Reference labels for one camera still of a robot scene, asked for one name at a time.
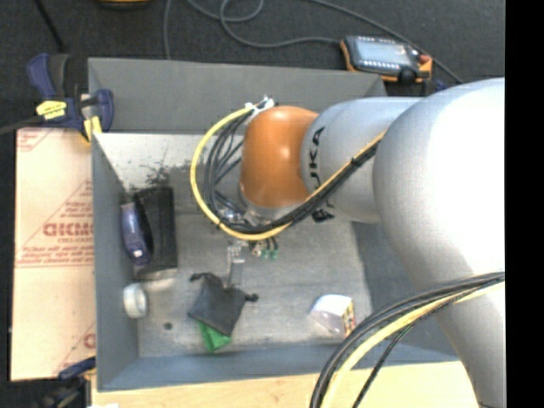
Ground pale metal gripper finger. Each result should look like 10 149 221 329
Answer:
226 243 238 287
235 244 247 291

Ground grey metal bin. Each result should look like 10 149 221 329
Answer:
87 56 462 393

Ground green plastic piece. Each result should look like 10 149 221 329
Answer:
196 320 233 353

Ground black sponge block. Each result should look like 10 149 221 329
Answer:
133 186 179 272

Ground blue-purple plastic gadget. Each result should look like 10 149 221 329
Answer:
120 201 153 267

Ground white box with colourful side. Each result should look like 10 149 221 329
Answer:
309 293 358 340

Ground brown cardboard board red print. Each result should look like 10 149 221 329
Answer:
8 126 97 382

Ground black drawstring pouch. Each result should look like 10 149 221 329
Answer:
187 271 259 337

